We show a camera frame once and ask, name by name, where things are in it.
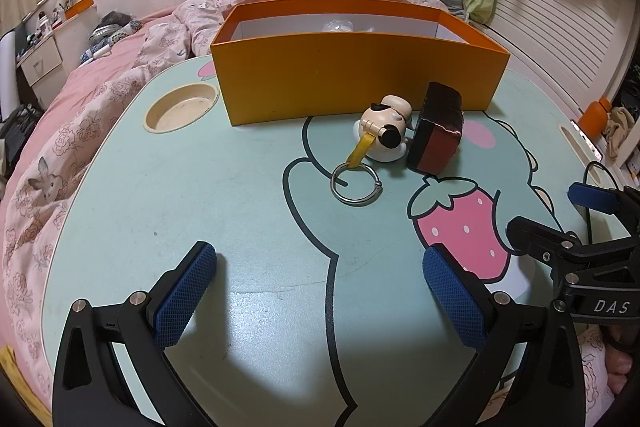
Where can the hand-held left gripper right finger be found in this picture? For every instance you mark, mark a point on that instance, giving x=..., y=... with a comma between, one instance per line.
x=455, y=297

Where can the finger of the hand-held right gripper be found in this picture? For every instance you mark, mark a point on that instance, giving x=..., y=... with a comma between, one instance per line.
x=590, y=198
x=540, y=242

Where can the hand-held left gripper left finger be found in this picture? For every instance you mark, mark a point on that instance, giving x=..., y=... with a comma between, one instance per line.
x=185, y=292

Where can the dark red pouch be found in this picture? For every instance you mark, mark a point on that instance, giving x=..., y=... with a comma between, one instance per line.
x=435, y=142

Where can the orange cardboard box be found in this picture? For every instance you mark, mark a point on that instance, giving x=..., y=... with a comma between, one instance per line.
x=350, y=72

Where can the clear plastic wrap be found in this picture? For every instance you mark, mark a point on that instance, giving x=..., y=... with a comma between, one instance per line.
x=336, y=26

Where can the person's right hand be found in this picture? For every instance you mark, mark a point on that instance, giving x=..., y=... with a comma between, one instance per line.
x=622, y=359

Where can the orange bottle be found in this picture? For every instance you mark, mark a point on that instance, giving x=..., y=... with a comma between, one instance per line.
x=594, y=119

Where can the yellow cloth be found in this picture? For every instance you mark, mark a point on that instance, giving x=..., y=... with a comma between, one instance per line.
x=7, y=367

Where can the dark bag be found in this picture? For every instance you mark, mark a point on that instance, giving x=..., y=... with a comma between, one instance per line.
x=17, y=137

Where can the grey-blue clothes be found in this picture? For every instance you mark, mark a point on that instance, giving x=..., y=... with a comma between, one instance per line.
x=112, y=32

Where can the white cabinet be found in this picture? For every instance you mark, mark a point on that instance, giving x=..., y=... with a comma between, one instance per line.
x=42, y=62

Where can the small orange box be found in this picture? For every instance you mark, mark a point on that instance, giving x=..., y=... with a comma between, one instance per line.
x=80, y=7

